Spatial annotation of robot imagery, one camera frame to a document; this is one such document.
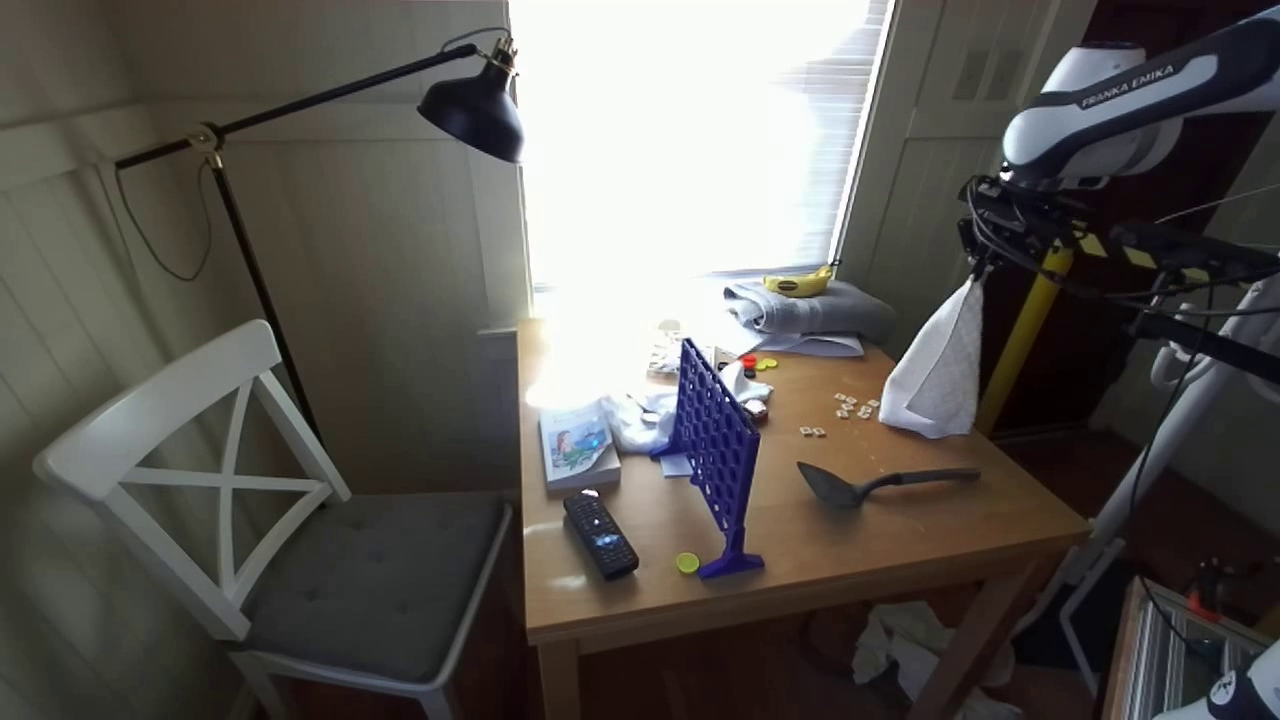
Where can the yellow pole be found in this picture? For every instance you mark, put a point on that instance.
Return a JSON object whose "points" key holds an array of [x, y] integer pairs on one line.
{"points": [[1027, 333]]}

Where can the grey seat cushion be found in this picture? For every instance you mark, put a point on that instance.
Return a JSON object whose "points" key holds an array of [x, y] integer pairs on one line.
{"points": [[374, 581]]}

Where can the black spatula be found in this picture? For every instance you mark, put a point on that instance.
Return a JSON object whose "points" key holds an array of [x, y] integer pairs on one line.
{"points": [[832, 487]]}

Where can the white cross-back wooden chair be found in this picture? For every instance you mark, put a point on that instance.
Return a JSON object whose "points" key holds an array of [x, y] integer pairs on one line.
{"points": [[146, 427]]}

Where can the white cloth on floor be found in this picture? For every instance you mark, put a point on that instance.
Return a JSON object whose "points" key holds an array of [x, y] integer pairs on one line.
{"points": [[904, 640]]}

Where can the open box of supplies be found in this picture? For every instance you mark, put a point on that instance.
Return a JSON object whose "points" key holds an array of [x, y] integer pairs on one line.
{"points": [[1161, 652]]}

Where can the folded grey cloth stack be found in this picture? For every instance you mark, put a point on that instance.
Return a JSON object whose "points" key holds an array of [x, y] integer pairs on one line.
{"points": [[823, 319]]}

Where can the black yellow striped bar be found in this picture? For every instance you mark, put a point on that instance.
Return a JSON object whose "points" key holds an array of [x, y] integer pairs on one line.
{"points": [[1174, 253]]}

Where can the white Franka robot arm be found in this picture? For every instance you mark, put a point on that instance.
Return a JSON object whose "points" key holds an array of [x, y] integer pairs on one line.
{"points": [[1135, 103]]}

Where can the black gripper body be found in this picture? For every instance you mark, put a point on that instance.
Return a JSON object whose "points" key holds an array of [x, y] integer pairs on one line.
{"points": [[1005, 228]]}

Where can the bright sunlit window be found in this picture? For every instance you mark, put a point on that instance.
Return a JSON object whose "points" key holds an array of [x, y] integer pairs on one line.
{"points": [[693, 135]]}

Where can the blue connect four frame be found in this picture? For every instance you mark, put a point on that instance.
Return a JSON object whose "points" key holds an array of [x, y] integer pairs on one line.
{"points": [[714, 447]]}

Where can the small yellow object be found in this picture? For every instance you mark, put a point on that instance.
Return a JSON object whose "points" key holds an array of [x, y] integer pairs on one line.
{"points": [[764, 363]]}

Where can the small red object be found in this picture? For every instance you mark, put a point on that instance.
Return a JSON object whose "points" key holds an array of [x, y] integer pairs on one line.
{"points": [[749, 363]]}

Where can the white waffle towel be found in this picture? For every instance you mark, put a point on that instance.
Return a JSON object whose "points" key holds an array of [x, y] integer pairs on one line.
{"points": [[941, 367]]}

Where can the black floor lamp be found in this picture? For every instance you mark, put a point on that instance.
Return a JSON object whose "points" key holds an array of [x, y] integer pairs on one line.
{"points": [[472, 112]]}

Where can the yellow banana shaped object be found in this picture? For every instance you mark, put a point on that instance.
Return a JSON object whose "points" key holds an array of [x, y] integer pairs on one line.
{"points": [[805, 282]]}

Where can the black remote control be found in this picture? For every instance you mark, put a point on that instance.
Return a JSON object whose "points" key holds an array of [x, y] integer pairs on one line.
{"points": [[600, 539]]}

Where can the white metal stand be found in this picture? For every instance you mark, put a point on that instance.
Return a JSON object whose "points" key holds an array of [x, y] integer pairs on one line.
{"points": [[1174, 427]]}

